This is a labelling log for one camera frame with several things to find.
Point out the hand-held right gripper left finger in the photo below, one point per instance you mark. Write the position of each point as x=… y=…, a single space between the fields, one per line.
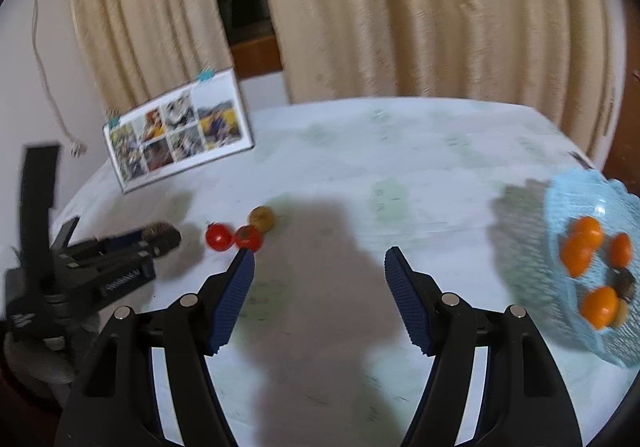
x=232 y=297

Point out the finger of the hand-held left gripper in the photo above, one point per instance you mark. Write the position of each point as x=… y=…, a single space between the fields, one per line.
x=115 y=259
x=120 y=242

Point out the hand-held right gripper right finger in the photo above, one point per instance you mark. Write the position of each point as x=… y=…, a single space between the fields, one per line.
x=407 y=297

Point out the dark brown water chestnut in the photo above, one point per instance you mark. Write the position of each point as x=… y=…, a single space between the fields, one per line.
x=162 y=238
x=625 y=284

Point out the red cherry tomato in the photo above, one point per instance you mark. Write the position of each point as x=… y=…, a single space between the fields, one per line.
x=250 y=236
x=218 y=237

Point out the light blue plastic basket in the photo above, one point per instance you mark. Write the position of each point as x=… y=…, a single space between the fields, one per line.
x=560 y=237

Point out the mandarin orange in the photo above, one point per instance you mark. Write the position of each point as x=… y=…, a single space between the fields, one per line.
x=575 y=257
x=589 y=227

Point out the large smooth orange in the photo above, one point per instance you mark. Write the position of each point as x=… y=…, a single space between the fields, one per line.
x=599 y=306

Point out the tan longan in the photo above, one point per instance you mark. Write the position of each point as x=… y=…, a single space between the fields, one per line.
x=621 y=314
x=262 y=218

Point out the oval orange kumquat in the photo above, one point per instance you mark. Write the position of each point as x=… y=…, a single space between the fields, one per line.
x=621 y=249

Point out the person's left hand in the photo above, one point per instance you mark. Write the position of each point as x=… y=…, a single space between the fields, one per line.
x=35 y=362

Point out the printed photo collage board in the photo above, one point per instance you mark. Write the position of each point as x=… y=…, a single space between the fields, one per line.
x=180 y=137

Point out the teal binder clip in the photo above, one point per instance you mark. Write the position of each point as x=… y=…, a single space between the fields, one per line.
x=114 y=118
x=206 y=75

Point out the narrow beige curtain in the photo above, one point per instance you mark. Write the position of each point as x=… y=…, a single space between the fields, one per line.
x=145 y=12

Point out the wide beige curtain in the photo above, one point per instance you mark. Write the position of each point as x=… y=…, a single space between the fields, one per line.
x=425 y=12

